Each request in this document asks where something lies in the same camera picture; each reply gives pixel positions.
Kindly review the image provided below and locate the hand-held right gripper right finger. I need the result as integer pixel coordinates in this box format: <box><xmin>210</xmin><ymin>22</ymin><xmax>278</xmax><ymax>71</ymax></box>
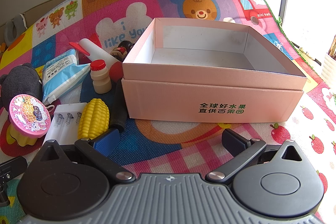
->
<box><xmin>205</xmin><ymin>129</ymin><xmax>305</xmax><ymax>184</ymax></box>

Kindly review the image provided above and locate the pink cardboard box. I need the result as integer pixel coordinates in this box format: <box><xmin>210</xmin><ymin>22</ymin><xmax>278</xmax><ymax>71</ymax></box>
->
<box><xmin>121</xmin><ymin>17</ymin><xmax>307</xmax><ymax>123</ymax></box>

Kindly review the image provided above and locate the blue wet wipes pack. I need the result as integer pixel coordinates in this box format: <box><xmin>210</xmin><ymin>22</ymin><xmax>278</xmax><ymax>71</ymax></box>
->
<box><xmin>42</xmin><ymin>49</ymin><xmax>91</xmax><ymax>105</ymax></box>

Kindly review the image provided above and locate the black plush toy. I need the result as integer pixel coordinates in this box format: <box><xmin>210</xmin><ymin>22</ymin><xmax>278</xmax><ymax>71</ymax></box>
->
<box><xmin>0</xmin><ymin>63</ymin><xmax>44</xmax><ymax>109</ymax></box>

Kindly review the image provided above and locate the white ribbed container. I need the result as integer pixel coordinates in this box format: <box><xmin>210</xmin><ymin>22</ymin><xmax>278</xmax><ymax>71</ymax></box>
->
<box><xmin>321</xmin><ymin>52</ymin><xmax>336</xmax><ymax>85</ymax></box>

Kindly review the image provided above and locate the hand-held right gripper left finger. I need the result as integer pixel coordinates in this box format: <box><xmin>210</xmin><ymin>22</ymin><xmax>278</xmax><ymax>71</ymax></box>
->
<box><xmin>39</xmin><ymin>128</ymin><xmax>134</xmax><ymax>184</ymax></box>

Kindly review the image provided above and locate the white and red foam rocket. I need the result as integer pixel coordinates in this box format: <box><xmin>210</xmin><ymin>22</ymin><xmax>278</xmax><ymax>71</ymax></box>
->
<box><xmin>69</xmin><ymin>33</ymin><xmax>124</xmax><ymax>81</ymax></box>

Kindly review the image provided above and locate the white battery holder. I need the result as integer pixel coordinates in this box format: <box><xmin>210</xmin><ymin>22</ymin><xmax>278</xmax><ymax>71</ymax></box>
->
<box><xmin>42</xmin><ymin>102</ymin><xmax>88</xmax><ymax>147</ymax></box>

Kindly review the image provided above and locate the yellow toy corn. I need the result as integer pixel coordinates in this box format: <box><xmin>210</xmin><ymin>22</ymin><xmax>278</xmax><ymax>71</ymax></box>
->
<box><xmin>78</xmin><ymin>98</ymin><xmax>110</xmax><ymax>140</ymax></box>

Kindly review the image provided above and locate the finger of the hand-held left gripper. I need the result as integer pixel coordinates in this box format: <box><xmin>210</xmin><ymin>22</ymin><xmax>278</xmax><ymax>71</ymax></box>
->
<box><xmin>0</xmin><ymin>156</ymin><xmax>28</xmax><ymax>183</ymax></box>

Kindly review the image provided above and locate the black foam handle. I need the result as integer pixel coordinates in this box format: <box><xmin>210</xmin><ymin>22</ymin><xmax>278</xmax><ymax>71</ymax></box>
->
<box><xmin>109</xmin><ymin>78</ymin><xmax>128</xmax><ymax>132</ymax></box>

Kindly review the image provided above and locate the small bottle with red cap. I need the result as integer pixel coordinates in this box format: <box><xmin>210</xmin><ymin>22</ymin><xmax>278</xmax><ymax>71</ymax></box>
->
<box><xmin>90</xmin><ymin>59</ymin><xmax>112</xmax><ymax>94</ymax></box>

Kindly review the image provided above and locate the small cartoon figurine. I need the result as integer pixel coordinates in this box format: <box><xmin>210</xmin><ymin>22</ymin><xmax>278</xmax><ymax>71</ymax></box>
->
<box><xmin>110</xmin><ymin>40</ymin><xmax>135</xmax><ymax>62</ymax></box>

